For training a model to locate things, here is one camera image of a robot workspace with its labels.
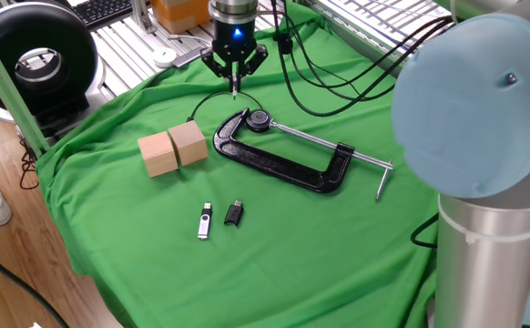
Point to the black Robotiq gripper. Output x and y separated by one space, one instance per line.
234 43

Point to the white USB drive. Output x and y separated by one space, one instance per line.
234 93

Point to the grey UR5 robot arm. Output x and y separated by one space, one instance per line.
474 105

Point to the short black USB dongle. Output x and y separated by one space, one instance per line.
233 214

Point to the black silver swivel USB drive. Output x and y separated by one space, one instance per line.
204 225

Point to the black fuzzy microphone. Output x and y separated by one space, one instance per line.
285 44

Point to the orange box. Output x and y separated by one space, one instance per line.
183 13

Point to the white round puck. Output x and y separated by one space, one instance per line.
165 57

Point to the light wooden block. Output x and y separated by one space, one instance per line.
158 155
188 143

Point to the black C-clamp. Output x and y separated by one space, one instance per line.
283 168

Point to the black keyboard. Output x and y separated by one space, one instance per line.
103 11

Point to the green cloth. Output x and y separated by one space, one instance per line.
315 250

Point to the green frame post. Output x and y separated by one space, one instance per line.
14 100

